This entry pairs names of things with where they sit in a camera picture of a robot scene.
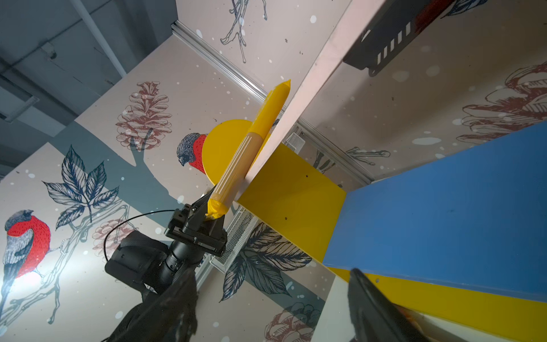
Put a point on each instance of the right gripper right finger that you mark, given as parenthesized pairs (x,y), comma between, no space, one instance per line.
(373,316)

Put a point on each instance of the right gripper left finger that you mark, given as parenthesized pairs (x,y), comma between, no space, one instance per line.
(169,317)

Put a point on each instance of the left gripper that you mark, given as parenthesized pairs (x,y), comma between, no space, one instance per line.
(194,226)

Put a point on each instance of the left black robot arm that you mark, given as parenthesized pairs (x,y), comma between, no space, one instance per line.
(165,275)

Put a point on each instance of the yellow shelf unit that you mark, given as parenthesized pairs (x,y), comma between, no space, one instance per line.
(452,133)

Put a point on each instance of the white wire mesh basket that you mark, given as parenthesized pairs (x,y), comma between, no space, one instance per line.
(238,232)

